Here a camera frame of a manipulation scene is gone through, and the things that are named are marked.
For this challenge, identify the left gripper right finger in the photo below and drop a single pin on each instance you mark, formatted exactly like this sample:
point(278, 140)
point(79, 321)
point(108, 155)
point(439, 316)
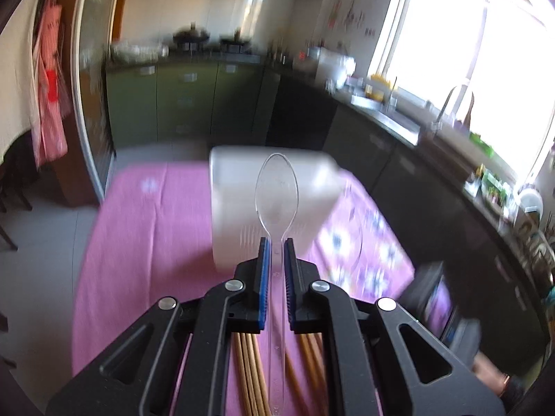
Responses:
point(379, 360)

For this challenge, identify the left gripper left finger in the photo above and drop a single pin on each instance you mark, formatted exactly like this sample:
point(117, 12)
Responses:
point(174, 359)

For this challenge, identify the wooden chopstick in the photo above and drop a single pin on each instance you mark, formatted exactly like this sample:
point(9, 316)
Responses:
point(257, 376)
point(243, 367)
point(312, 354)

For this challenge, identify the clear plastic spoon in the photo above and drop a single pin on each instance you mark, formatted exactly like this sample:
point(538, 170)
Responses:
point(276, 199)

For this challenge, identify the steel kitchen sink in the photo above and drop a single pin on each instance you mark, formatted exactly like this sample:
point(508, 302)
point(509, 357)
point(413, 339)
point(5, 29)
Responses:
point(393, 121)

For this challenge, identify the steel kitchen faucet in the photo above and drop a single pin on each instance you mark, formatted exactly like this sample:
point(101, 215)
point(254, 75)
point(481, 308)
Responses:
point(456, 110)

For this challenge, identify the green kitchen cabinets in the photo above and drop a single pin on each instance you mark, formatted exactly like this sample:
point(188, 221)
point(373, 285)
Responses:
point(219, 101)

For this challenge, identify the dark lower counter cabinets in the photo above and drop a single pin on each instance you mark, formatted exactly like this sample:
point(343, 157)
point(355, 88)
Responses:
point(430, 212)

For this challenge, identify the white plastic utensil holder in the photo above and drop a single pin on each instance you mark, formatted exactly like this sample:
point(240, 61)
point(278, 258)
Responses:
point(236, 229)

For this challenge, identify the red checkered apron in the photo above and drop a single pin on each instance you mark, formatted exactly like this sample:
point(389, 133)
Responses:
point(53, 96)

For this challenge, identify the white hanging cloth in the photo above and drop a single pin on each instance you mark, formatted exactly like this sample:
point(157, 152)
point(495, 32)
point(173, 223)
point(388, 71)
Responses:
point(18, 99)

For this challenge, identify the white rice cooker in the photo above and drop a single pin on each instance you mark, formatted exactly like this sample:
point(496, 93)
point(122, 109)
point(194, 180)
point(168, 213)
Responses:
point(333, 69)

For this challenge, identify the plastic bag on counter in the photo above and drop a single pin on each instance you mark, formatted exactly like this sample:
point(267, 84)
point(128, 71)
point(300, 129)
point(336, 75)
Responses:
point(126, 52)

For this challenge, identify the black wok with lid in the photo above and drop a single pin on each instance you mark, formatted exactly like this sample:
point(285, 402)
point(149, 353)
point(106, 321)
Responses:
point(190, 39)

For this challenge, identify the black frying pan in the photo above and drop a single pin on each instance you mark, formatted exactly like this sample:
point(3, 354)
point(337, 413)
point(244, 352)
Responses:
point(235, 43)

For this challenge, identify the sliding glass door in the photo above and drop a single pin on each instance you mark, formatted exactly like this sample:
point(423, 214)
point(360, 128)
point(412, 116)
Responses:
point(92, 29)

